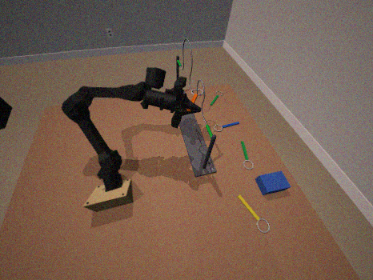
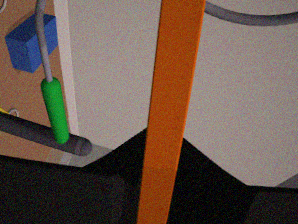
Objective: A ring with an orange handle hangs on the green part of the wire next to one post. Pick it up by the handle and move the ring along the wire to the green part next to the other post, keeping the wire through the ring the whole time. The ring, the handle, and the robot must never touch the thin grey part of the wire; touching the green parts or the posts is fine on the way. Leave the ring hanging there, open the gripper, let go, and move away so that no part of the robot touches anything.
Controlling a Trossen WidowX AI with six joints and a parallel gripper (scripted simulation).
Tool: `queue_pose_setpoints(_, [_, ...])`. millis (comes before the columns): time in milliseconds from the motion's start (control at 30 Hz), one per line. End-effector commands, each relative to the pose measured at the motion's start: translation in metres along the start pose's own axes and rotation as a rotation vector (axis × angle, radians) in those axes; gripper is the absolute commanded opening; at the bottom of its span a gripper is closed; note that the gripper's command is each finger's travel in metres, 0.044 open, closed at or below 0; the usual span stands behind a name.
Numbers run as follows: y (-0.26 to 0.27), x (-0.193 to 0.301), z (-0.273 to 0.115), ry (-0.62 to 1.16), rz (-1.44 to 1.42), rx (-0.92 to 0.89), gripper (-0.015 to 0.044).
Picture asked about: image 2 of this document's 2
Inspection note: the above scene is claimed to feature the blue block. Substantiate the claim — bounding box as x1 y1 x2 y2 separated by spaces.
5 12 57 73

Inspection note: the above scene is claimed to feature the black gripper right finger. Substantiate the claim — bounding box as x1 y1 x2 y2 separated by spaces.
166 137 298 224

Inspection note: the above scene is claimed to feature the orange bar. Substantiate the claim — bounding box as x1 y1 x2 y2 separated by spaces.
137 0 206 224

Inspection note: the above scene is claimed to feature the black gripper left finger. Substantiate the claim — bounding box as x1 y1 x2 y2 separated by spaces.
0 128 146 224

